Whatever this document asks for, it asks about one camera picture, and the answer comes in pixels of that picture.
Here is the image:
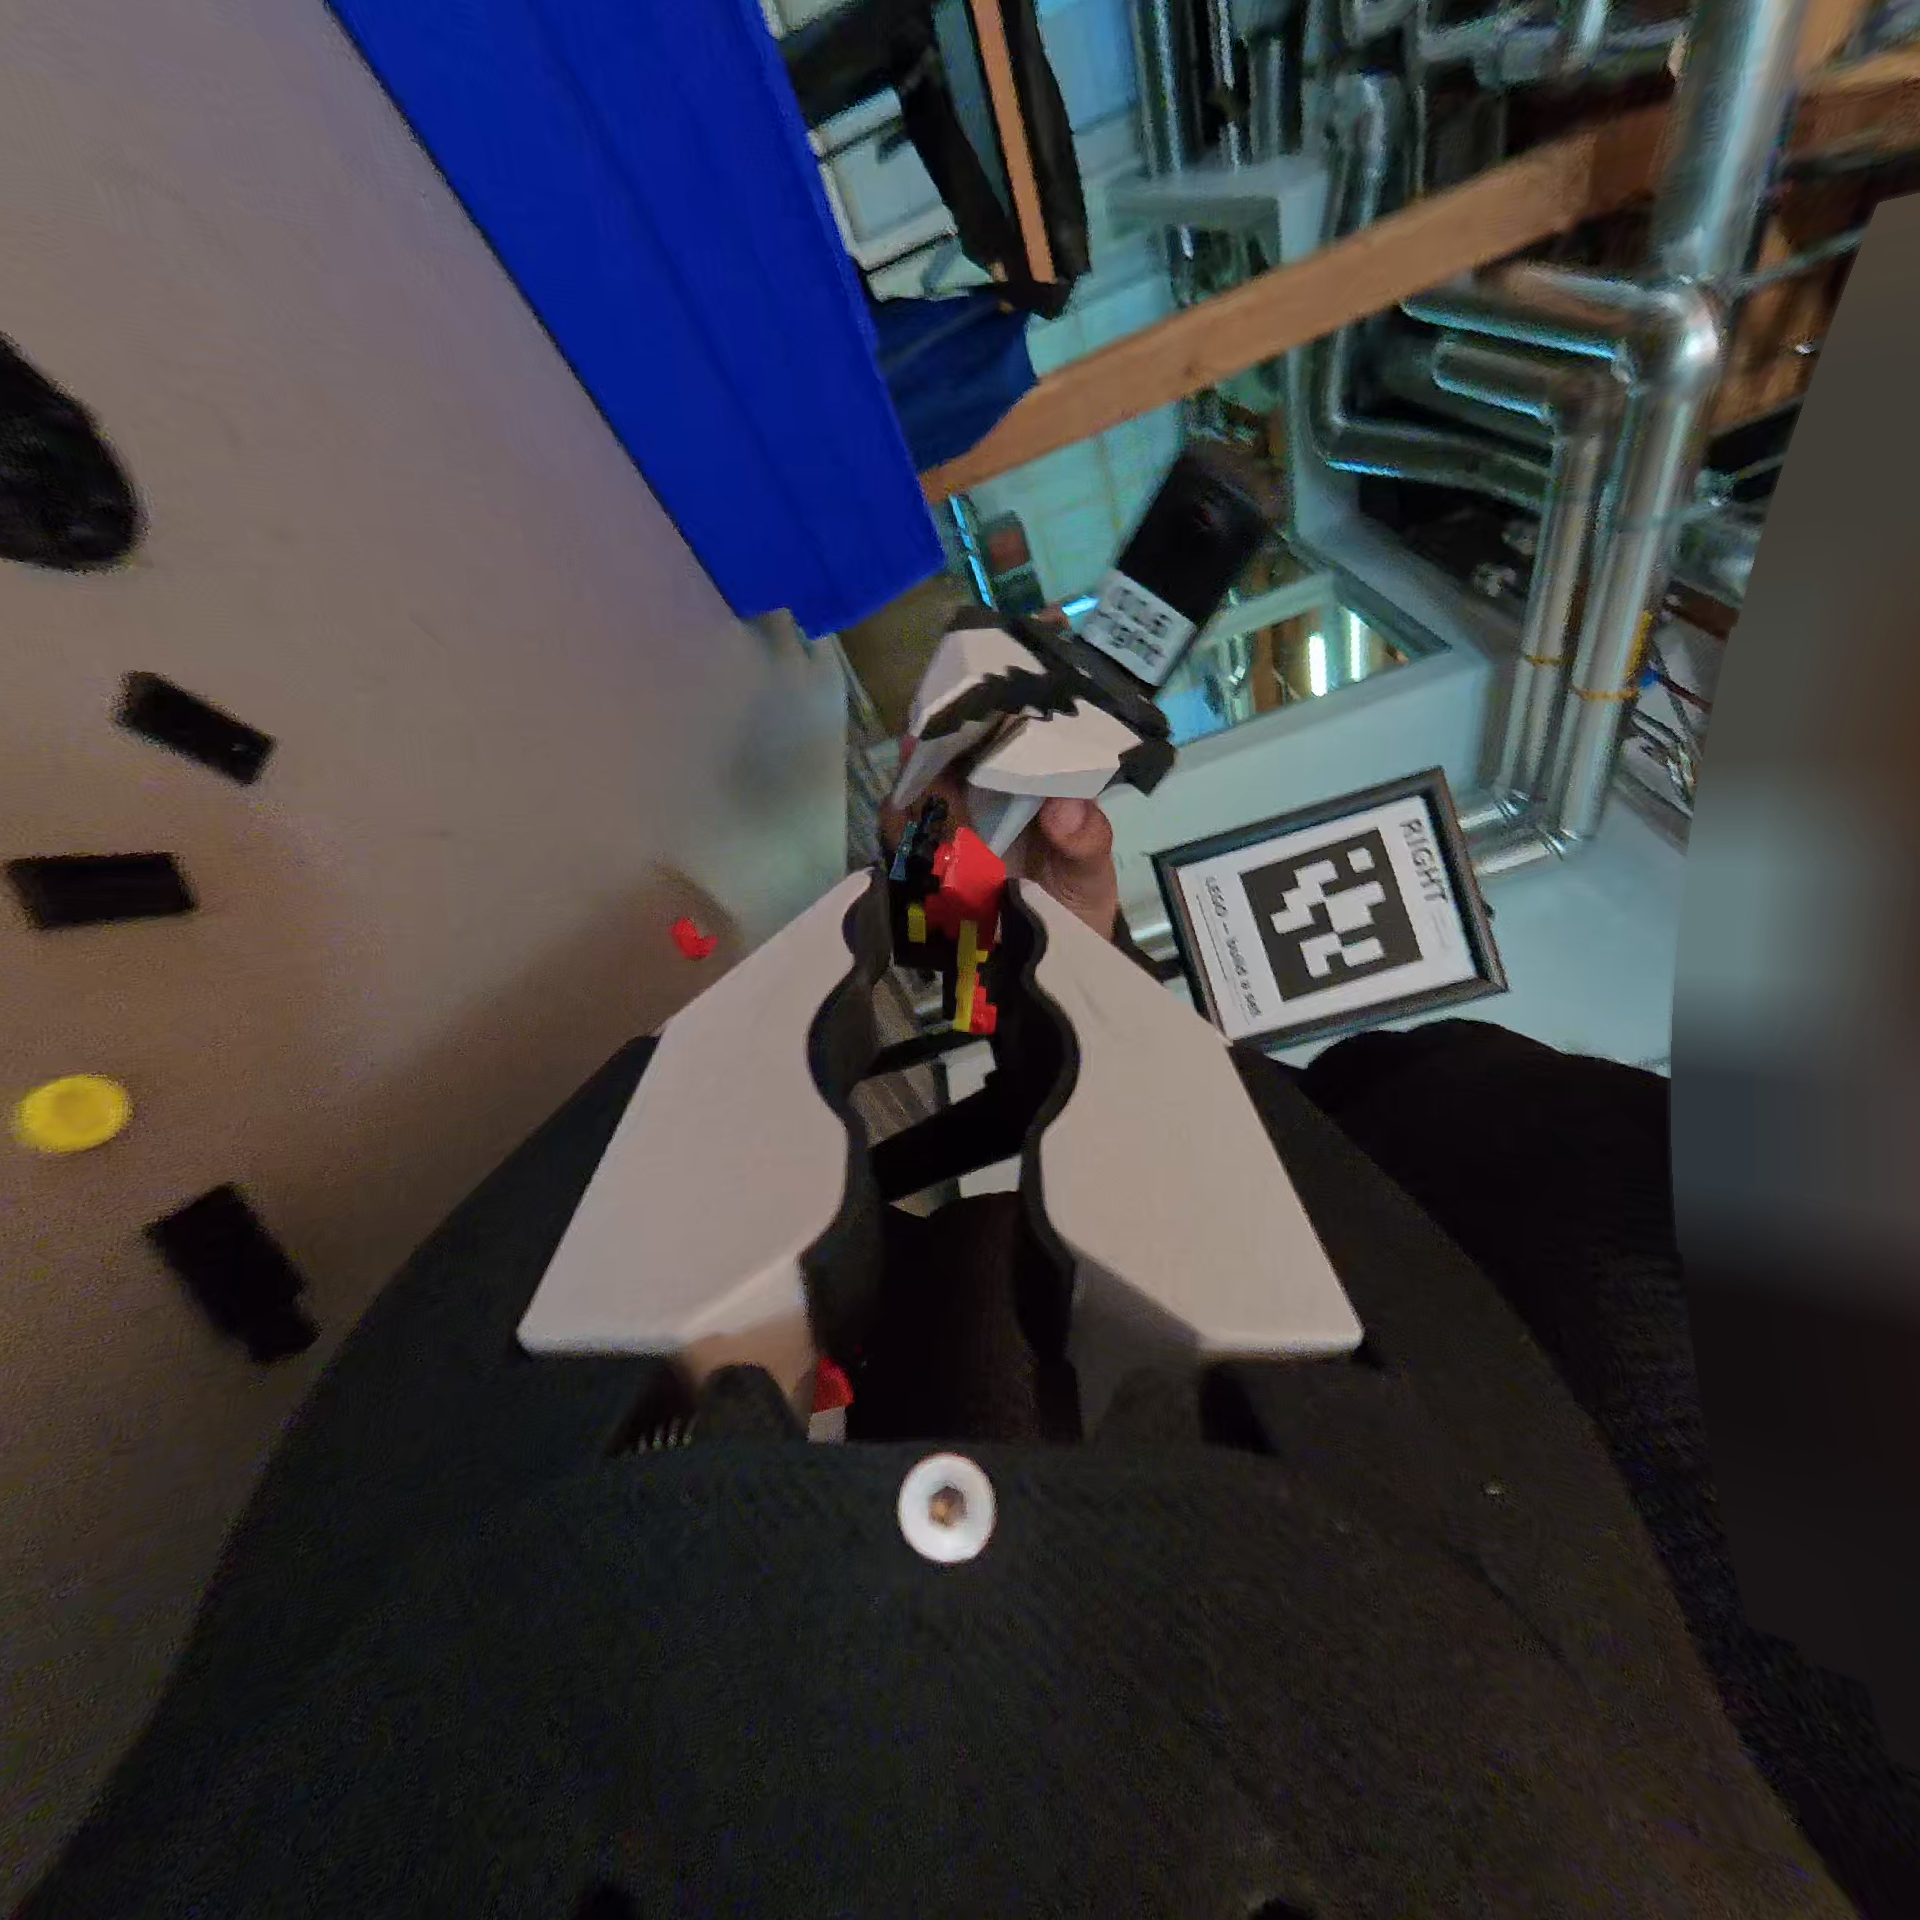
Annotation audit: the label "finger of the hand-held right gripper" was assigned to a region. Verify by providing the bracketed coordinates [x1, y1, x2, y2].
[895, 607, 1076, 820]
[967, 693, 1179, 807]

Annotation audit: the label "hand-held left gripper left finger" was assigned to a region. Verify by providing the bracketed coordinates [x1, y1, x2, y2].
[515, 867, 894, 1368]

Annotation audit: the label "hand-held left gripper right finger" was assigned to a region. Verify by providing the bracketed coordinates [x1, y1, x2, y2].
[1001, 879, 1367, 1419]

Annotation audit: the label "small lego assembly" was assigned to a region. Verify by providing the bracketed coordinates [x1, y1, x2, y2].
[858, 799, 1037, 1209]

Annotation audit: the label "scattered lego pieces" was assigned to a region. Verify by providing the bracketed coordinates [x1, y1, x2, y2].
[0, 336, 718, 1363]

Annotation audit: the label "person's right hand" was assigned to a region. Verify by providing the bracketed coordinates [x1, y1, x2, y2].
[1027, 799, 1125, 944]

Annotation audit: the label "blue plastic box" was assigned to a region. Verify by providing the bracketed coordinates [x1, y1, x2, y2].
[872, 294, 1039, 471]

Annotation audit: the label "wooden beam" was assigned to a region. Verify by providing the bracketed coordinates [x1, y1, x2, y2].
[918, 59, 1920, 504]

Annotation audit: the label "black framed marker sign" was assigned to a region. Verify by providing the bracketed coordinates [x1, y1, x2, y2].
[1152, 767, 1507, 1051]

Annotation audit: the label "person's black sweater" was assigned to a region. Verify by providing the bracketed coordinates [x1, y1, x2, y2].
[1292, 1020, 1920, 1818]

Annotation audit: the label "black wood-edged panel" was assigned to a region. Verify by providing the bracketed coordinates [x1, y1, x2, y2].
[921, 0, 1090, 320]

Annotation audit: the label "blue cloth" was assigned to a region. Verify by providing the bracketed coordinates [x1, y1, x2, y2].
[332, 0, 948, 639]

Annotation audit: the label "silver metal duct pipes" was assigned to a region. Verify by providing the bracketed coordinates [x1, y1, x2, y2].
[1303, 0, 1818, 879]

